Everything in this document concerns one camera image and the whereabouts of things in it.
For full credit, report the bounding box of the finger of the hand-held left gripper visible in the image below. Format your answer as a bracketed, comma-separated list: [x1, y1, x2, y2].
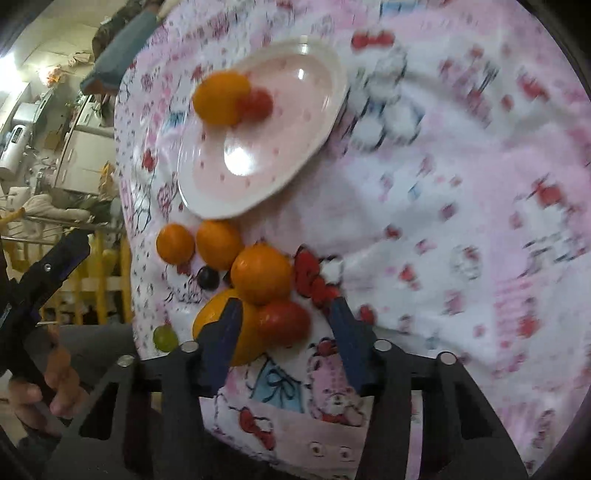
[9, 228, 92, 320]

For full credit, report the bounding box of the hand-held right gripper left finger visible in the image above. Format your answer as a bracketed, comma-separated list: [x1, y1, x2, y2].
[41, 298, 245, 480]

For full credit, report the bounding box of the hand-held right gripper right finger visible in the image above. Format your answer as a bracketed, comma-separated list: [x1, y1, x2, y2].
[330, 295, 532, 480]

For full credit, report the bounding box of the large orange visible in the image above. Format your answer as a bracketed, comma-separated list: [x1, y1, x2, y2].
[192, 288, 273, 367]

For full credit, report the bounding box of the red tomato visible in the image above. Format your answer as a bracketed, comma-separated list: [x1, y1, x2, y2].
[259, 300, 311, 347]
[236, 88, 274, 123]

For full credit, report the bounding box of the pink plate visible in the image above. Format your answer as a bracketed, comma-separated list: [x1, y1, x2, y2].
[177, 38, 349, 220]

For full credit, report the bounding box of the person's left hand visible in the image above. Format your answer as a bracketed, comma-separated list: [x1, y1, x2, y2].
[7, 323, 89, 435]

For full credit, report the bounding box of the clothes drying rack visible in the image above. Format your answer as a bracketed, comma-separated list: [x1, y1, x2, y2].
[0, 203, 125, 241]

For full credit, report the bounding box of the green grape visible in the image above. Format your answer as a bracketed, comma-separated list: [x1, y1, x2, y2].
[153, 324, 179, 352]

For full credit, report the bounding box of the yellow rack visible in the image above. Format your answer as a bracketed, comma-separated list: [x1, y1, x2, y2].
[46, 231, 134, 324]

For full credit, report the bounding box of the white cabinet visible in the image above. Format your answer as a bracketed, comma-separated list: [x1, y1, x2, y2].
[53, 124, 116, 190]

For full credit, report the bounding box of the small orange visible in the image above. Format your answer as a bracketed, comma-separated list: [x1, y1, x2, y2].
[156, 223, 196, 265]

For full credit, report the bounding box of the white water heater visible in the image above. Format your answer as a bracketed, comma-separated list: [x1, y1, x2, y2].
[0, 122, 31, 181]

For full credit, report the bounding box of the pink printed blanket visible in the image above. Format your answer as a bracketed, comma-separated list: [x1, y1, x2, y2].
[113, 0, 591, 476]

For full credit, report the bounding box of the dark clothes pile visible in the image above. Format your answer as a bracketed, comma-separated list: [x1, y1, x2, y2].
[91, 0, 164, 56]

